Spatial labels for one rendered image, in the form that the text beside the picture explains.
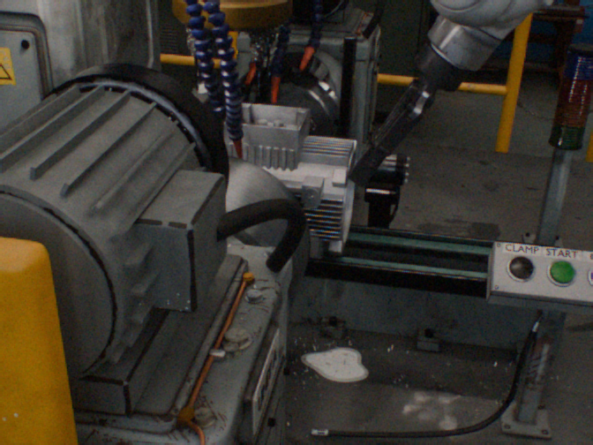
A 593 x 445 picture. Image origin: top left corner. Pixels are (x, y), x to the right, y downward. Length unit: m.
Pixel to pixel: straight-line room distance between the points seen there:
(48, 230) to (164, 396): 0.17
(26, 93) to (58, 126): 0.55
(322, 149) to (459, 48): 0.28
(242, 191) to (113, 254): 0.44
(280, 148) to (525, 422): 0.55
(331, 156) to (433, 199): 0.62
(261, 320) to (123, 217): 0.21
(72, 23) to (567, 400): 0.90
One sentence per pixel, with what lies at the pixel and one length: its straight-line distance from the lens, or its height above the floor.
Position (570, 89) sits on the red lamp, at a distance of 1.46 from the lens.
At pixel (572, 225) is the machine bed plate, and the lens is 1.72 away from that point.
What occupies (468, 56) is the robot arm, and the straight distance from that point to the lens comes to 1.03.
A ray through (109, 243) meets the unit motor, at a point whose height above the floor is 1.31.
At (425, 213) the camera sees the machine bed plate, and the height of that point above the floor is 0.80.
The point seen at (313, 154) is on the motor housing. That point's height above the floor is 1.10.
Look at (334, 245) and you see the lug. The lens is 1.19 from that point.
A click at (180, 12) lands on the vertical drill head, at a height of 1.31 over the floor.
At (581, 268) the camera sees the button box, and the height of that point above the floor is 1.07.
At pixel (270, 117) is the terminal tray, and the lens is 1.24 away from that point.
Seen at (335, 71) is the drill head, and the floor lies 1.13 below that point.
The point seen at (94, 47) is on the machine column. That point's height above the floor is 1.26.
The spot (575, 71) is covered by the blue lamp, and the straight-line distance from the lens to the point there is 1.45.
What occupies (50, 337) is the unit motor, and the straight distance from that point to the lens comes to 0.44.
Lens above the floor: 1.55
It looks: 28 degrees down
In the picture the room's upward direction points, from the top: 2 degrees clockwise
